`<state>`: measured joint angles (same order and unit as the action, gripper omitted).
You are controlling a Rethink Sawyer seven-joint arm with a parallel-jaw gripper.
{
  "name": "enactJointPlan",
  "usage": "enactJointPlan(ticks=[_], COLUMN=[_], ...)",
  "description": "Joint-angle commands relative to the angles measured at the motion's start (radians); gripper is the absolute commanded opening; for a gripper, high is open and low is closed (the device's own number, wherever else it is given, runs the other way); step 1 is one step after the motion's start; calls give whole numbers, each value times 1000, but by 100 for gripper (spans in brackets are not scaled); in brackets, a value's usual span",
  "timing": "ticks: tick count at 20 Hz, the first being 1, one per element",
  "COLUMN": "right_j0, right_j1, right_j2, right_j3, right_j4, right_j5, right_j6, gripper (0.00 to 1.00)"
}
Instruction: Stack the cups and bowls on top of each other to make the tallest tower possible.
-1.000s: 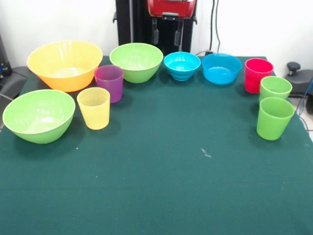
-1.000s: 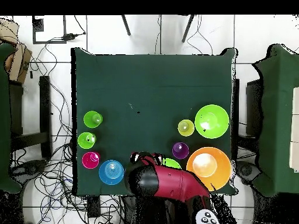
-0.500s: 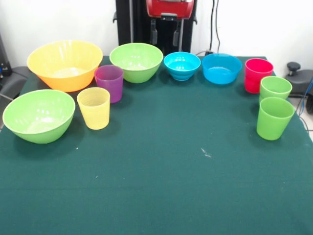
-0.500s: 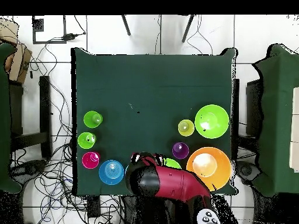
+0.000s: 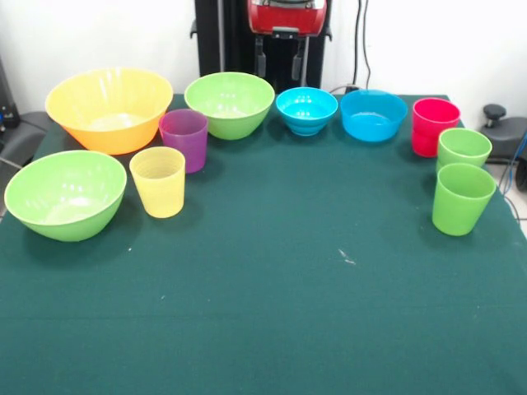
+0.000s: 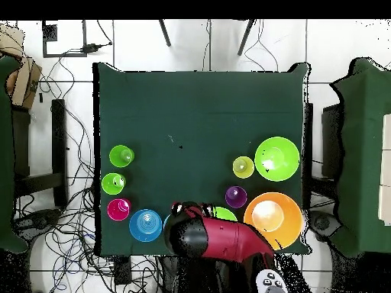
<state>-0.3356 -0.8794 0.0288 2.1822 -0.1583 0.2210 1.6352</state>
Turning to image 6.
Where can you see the white boxes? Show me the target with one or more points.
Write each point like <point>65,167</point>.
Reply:
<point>386,168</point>

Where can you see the brown cardboard box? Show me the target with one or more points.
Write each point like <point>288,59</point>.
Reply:
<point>24,82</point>

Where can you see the black stand base with knob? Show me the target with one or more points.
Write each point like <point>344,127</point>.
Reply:
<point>36,221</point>

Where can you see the black bench frame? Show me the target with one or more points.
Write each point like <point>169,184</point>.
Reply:
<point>58,152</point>

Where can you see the red plastic cup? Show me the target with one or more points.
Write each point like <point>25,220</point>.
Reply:
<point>116,210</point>

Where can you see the black power strip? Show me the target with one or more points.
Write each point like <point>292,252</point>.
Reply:
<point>122,270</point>

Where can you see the black square floor frame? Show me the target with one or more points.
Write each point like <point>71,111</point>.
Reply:
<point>49,33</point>

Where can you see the green plastic bowl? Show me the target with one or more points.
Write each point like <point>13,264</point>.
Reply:
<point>224,213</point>
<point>277,158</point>

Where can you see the yellow plastic cup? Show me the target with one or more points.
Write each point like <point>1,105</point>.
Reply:
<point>243,168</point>

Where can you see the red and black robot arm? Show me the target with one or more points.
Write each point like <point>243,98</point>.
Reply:
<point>232,241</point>

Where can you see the black power adapter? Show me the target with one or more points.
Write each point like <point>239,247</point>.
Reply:
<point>91,47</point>

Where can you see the dark green table cloth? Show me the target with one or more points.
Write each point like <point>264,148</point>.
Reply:
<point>183,106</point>

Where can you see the black tripod leg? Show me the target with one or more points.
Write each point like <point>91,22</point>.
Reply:
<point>246,36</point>
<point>165,33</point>

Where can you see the purple plastic cup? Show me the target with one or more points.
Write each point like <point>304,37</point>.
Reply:
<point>235,197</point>

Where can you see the ribbed cyan plastic bowl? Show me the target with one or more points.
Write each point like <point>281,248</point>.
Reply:
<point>165,222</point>

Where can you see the green-clothed side table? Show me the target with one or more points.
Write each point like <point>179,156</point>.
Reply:
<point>6,152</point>
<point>360,152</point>

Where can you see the green plastic cup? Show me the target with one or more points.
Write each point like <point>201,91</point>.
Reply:
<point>117,157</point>
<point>110,184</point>

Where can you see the large orange plastic bowl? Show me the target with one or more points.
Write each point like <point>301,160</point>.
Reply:
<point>284,226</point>

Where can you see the translucent blue plastic bowl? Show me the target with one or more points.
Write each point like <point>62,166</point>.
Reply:
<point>145,227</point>

